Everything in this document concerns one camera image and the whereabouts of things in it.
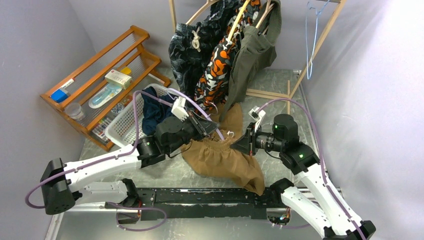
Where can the marker pen set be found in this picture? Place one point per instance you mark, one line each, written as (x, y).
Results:
(100, 128)

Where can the clear plastic cup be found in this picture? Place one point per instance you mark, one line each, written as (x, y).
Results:
(75, 111)

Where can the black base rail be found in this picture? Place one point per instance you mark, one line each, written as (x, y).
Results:
(179, 203)

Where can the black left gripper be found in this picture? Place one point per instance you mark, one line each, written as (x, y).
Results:
(203, 126)

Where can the orange camo shorts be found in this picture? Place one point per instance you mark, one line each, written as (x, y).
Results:
(213, 87)

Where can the wooden hanger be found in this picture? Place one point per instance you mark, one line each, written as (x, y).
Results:
(268, 8)

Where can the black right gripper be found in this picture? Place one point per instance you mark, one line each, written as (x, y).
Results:
(247, 143)

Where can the dark patterned shorts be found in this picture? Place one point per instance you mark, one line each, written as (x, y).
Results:
(191, 46)

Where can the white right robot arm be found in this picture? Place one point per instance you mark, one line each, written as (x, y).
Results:
(329, 214)

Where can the light blue wire hanger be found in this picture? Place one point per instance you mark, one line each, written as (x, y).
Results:
(311, 42)

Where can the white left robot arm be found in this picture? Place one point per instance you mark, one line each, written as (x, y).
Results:
(65, 185)

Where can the tan khaki shorts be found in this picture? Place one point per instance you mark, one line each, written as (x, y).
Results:
(213, 157)

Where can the cream yellow hanger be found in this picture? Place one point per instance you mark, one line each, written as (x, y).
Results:
(239, 15)

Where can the blue blister pack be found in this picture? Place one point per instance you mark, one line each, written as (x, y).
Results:
(104, 95)

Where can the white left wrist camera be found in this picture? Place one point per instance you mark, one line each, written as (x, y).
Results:
(178, 109)

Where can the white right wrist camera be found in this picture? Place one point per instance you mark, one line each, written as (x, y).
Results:
(258, 115)

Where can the white medicine box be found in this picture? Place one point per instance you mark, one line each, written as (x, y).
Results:
(119, 79)

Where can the blue box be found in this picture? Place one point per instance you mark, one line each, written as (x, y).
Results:
(60, 95)

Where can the white plastic laundry basket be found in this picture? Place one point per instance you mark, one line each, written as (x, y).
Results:
(122, 130)

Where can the navy blue shorts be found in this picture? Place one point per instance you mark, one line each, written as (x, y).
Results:
(154, 113)

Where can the olive green shorts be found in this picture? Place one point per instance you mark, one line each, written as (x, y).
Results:
(257, 52)

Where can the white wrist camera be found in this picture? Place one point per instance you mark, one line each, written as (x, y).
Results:
(258, 115)
(178, 109)

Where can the orange wooden shelf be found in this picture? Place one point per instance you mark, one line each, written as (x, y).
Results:
(127, 50)

